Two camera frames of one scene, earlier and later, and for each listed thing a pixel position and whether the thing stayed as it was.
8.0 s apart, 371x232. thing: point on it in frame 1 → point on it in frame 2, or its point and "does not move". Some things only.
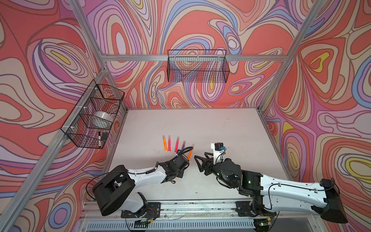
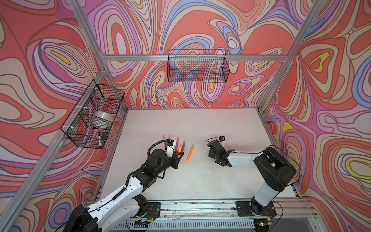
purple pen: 183,145 does not move
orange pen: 190,153 does not move
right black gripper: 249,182 → 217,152
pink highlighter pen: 177,145 does not move
